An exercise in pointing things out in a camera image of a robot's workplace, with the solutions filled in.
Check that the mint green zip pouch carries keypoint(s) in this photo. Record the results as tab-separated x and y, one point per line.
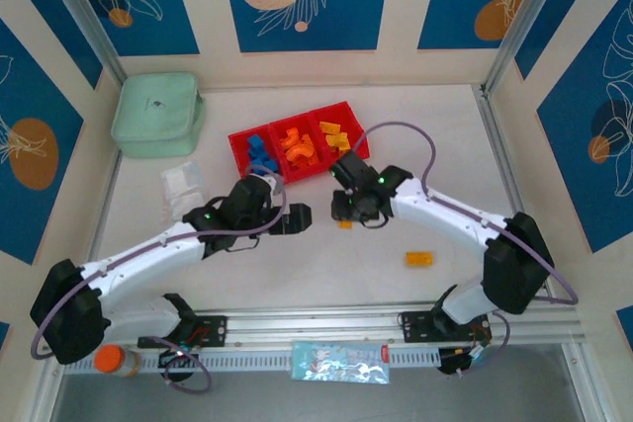
155	115

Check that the blue lego brick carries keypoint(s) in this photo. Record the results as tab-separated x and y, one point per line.
262	161
271	166
256	151
254	140

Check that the red three-compartment bin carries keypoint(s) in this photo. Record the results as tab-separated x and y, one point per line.
297	172

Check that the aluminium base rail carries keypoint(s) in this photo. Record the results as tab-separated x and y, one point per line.
316	328

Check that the blue printed wipes packet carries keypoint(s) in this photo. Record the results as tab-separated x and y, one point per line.
341	362

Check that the clear plastic box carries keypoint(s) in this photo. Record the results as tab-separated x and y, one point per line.
182	185

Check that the jar with orange lid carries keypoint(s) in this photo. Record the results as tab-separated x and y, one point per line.
114	360

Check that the yellow square lego brick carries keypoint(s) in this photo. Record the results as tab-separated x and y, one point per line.
330	140
328	126
342	147

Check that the black controller board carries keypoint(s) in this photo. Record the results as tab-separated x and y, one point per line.
177	360
457	362

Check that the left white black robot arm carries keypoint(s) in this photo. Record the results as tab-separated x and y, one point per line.
143	254

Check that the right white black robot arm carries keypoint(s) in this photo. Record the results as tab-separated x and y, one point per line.
445	214

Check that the aluminium frame post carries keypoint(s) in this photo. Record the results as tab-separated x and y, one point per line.
81	17
524	17

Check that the orange long lego brick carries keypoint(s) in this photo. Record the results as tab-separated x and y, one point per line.
309	141

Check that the orange toothed lego piece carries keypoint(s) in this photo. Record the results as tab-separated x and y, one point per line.
299	164

